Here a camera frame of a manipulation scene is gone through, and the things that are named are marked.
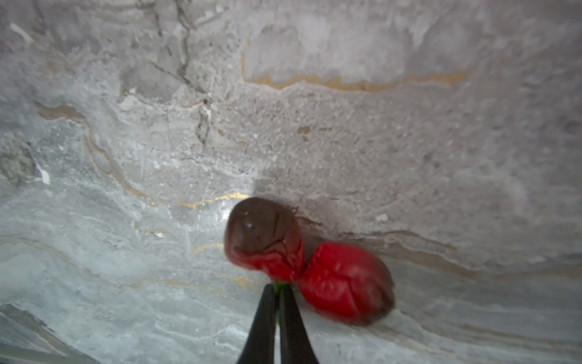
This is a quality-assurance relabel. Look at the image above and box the red cherry pair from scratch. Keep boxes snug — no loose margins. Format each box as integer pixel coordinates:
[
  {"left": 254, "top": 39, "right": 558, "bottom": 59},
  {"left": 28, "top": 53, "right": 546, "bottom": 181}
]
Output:
[{"left": 224, "top": 197, "right": 396, "bottom": 325}]

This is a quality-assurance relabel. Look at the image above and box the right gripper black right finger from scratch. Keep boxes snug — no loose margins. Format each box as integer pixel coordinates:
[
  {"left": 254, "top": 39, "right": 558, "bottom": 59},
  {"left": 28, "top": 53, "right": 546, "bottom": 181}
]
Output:
[{"left": 279, "top": 285, "right": 319, "bottom": 364}]

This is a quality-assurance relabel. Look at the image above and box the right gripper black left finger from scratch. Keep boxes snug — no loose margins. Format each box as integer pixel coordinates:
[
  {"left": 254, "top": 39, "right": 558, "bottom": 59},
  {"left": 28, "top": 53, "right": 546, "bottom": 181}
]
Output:
[{"left": 236, "top": 284, "right": 277, "bottom": 364}]

